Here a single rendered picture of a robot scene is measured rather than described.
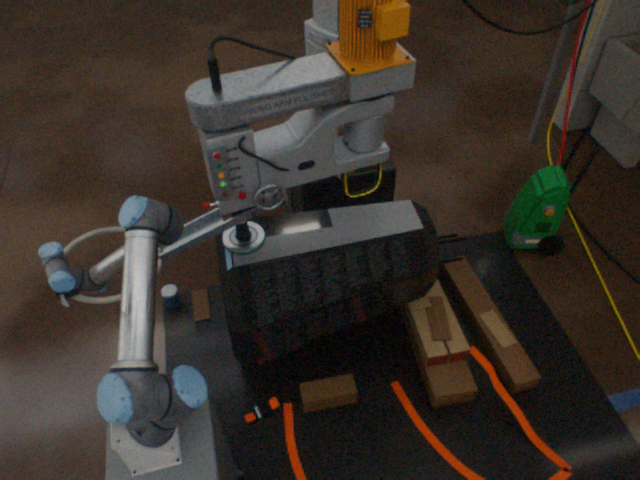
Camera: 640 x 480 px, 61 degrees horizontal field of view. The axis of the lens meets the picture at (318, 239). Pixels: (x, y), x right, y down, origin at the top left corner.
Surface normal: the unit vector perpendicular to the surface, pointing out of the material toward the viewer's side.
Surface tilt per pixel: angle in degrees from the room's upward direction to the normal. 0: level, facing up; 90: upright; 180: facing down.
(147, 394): 58
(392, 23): 90
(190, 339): 0
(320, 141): 90
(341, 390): 0
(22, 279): 0
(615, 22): 90
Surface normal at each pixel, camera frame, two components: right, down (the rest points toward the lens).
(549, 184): -0.57, -0.57
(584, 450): -0.03, -0.69
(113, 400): -0.61, -0.11
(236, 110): 0.36, 0.67
